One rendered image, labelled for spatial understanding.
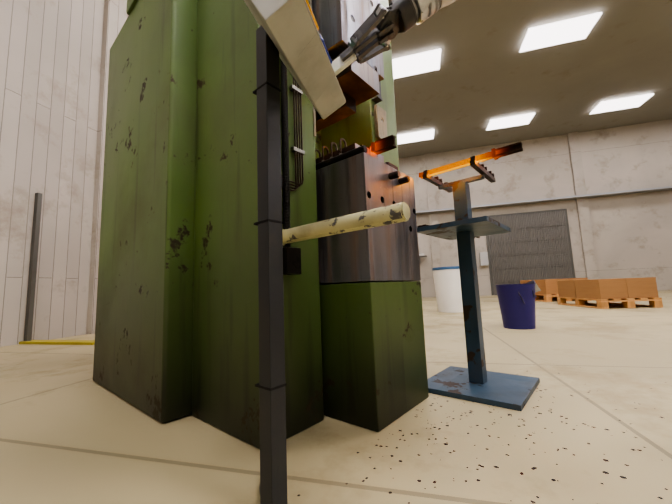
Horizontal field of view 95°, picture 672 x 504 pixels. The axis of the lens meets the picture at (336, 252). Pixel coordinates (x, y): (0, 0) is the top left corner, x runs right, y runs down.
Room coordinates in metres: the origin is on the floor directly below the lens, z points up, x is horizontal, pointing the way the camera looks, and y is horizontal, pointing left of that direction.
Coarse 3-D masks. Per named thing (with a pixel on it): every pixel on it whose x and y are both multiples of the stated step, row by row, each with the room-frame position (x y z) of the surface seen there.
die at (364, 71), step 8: (352, 64) 1.09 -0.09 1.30; (360, 64) 1.13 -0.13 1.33; (368, 64) 1.17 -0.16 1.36; (344, 72) 1.10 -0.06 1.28; (352, 72) 1.09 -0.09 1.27; (360, 72) 1.12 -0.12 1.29; (368, 72) 1.17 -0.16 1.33; (376, 72) 1.22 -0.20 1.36; (344, 80) 1.14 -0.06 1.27; (352, 80) 1.14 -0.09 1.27; (360, 80) 1.14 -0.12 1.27; (368, 80) 1.17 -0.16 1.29; (376, 80) 1.22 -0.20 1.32; (344, 88) 1.19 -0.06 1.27; (352, 88) 1.19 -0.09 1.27; (360, 88) 1.19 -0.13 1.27; (368, 88) 1.19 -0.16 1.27; (376, 88) 1.21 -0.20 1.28; (352, 96) 1.24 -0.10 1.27; (360, 96) 1.24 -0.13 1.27; (368, 96) 1.25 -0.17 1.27
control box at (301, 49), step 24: (264, 0) 0.49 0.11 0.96; (288, 0) 0.48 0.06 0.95; (264, 24) 0.55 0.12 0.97; (288, 24) 0.51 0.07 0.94; (312, 24) 0.54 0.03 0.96; (288, 48) 0.56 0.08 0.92; (312, 48) 0.58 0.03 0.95; (312, 72) 0.64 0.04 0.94; (312, 96) 0.71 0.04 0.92; (336, 96) 0.75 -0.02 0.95
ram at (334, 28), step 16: (320, 0) 1.10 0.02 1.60; (336, 0) 1.05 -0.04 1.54; (352, 0) 1.10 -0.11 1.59; (368, 0) 1.19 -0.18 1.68; (320, 16) 1.11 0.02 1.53; (336, 16) 1.05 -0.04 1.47; (352, 16) 1.10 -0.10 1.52; (368, 16) 1.19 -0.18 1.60; (320, 32) 1.11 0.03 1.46; (336, 32) 1.06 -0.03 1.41; (352, 32) 1.09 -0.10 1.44; (336, 48) 1.08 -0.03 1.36
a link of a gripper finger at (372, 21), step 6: (378, 6) 0.64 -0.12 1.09; (372, 12) 0.65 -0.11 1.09; (384, 12) 0.64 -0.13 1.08; (372, 18) 0.65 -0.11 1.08; (378, 18) 0.65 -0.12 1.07; (366, 24) 0.66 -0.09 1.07; (372, 24) 0.66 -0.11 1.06; (360, 30) 0.67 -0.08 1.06; (366, 30) 0.66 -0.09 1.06; (354, 36) 0.68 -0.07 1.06; (360, 36) 0.67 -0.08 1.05; (366, 36) 0.68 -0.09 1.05; (354, 42) 0.68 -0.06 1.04; (360, 42) 0.68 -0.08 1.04
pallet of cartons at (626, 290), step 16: (560, 288) 5.64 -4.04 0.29; (576, 288) 5.12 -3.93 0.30; (592, 288) 4.75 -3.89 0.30; (608, 288) 4.59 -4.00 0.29; (624, 288) 4.57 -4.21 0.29; (640, 288) 4.54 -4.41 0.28; (656, 288) 4.50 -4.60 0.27; (560, 304) 5.66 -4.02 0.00; (576, 304) 5.18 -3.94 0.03; (592, 304) 5.31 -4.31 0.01; (608, 304) 4.57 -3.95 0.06; (624, 304) 4.60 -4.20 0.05; (640, 304) 4.84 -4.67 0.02; (656, 304) 4.48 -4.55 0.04
